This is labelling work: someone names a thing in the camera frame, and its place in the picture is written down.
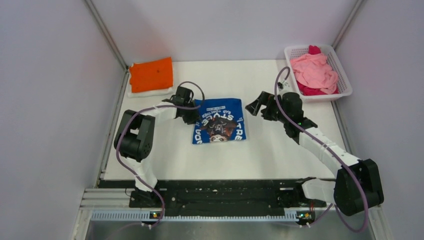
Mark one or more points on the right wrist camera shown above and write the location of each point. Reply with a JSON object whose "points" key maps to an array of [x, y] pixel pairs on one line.
{"points": [[283, 88]]}

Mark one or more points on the magenta t-shirt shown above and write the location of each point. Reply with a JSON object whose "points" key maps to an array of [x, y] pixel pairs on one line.
{"points": [[314, 49]]}

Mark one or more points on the blue printed t-shirt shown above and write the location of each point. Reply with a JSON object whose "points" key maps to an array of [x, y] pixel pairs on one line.
{"points": [[221, 120]]}

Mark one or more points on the white plastic basket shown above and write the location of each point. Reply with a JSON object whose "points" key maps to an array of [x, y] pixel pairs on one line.
{"points": [[316, 73]]}

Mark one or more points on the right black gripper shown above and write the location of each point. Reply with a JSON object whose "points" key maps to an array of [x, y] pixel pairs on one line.
{"points": [[265, 98]]}

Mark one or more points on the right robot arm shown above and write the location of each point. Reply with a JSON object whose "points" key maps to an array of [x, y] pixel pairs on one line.
{"points": [[357, 185]]}

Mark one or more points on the pink t-shirt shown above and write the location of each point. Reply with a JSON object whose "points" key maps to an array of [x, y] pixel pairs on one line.
{"points": [[314, 73]]}

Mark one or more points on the white cable duct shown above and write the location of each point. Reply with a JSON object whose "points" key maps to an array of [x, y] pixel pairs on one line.
{"points": [[152, 216]]}

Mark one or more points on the folded orange t-shirt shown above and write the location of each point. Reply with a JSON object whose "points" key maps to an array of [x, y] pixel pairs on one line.
{"points": [[151, 76]]}

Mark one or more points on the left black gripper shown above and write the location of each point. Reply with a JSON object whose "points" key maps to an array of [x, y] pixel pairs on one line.
{"points": [[192, 119]]}

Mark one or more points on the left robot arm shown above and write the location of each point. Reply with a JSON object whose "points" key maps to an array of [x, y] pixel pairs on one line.
{"points": [[134, 137]]}

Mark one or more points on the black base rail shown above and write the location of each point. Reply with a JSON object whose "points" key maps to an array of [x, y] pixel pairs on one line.
{"points": [[224, 198]]}

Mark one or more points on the folded white t-shirt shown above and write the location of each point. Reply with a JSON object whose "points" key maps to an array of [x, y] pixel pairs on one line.
{"points": [[150, 93]]}

